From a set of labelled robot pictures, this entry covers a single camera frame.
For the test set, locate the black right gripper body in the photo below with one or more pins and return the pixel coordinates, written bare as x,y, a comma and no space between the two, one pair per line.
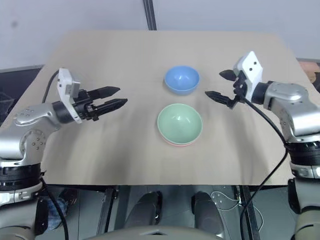
239,90

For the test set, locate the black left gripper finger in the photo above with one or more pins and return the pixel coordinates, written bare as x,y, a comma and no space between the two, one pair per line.
112,105
106,91

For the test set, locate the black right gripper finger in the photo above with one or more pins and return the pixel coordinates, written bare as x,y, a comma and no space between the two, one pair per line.
220,97
228,74

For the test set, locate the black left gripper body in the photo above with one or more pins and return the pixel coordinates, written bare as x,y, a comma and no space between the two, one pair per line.
85,106

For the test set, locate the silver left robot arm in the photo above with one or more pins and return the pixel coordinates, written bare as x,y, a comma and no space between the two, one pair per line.
35,113

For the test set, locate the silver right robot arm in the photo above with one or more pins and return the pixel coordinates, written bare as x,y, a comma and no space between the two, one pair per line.
292,105

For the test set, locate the blue bowl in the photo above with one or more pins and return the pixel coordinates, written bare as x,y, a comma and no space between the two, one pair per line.
182,78

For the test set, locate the green bowl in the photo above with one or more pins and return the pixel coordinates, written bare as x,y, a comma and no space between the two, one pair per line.
179,122

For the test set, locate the pink bowl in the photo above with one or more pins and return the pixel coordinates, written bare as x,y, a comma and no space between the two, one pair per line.
178,145

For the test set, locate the beige tablecloth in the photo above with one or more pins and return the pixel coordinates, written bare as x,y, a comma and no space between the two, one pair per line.
100,150

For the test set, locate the black box with grey edge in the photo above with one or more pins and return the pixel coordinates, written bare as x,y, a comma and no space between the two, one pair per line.
17,82

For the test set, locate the brown cardboard object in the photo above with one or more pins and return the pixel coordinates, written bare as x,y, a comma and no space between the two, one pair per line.
308,68

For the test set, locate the dark vertical pole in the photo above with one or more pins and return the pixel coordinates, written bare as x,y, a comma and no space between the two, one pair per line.
149,13

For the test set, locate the black table leg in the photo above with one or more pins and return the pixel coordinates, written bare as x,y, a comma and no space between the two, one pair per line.
250,212
106,207

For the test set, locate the blue denim fabric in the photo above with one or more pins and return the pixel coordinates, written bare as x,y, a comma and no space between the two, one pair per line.
57,210

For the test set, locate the dark rounded shape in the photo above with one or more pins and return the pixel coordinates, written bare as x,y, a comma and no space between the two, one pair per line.
206,212

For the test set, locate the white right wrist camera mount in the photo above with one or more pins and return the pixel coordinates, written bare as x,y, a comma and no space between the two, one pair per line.
252,67

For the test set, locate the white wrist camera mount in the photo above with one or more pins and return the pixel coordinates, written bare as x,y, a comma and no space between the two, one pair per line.
252,67
64,82

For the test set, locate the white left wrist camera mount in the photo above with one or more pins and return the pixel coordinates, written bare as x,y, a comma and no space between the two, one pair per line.
64,82

